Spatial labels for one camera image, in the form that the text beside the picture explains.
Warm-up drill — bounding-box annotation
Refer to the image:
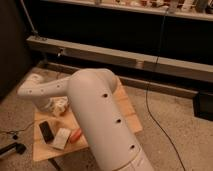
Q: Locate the long metal shelf beam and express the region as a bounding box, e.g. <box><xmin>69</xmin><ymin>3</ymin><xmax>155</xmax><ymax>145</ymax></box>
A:
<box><xmin>27</xmin><ymin>36</ymin><xmax>213</xmax><ymax>83</ymax></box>

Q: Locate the black tool on floor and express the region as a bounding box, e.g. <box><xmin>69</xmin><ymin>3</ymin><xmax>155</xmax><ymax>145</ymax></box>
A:
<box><xmin>0</xmin><ymin>142</ymin><xmax>26</xmax><ymax>158</ymax></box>

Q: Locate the wooden board table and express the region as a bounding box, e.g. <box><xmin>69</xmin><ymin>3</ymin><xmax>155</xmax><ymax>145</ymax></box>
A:
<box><xmin>33</xmin><ymin>81</ymin><xmax>142</xmax><ymax>162</ymax></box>

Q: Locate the black smartphone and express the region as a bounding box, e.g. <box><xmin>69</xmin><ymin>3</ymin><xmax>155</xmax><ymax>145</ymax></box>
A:
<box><xmin>39</xmin><ymin>121</ymin><xmax>54</xmax><ymax>143</ymax></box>

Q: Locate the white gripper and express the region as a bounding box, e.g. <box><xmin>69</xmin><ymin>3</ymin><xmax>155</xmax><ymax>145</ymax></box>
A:
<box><xmin>46</xmin><ymin>97</ymin><xmax>69</xmax><ymax>117</ymax></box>

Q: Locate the white rectangular box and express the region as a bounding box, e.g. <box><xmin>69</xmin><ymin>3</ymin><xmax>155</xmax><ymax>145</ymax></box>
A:
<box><xmin>52</xmin><ymin>128</ymin><xmax>71</xmax><ymax>150</ymax></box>

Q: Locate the red orange cylindrical object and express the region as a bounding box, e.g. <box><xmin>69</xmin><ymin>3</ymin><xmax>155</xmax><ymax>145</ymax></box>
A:
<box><xmin>69</xmin><ymin>128</ymin><xmax>82</xmax><ymax>144</ymax></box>

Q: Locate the black power cable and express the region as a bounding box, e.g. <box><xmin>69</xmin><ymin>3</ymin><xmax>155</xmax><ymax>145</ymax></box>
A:
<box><xmin>144</xmin><ymin>6</ymin><xmax>186</xmax><ymax>171</ymax></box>

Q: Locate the thin floor cable left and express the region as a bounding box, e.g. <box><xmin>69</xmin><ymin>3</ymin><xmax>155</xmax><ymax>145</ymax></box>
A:
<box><xmin>0</xmin><ymin>120</ymin><xmax>36</xmax><ymax>140</ymax></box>

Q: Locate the black box at right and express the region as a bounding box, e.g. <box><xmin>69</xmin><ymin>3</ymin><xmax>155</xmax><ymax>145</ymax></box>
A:
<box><xmin>193</xmin><ymin>92</ymin><xmax>213</xmax><ymax>121</ymax></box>

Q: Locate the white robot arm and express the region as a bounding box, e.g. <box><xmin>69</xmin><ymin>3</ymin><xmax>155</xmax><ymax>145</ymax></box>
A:
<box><xmin>18</xmin><ymin>69</ymin><xmax>154</xmax><ymax>171</ymax></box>

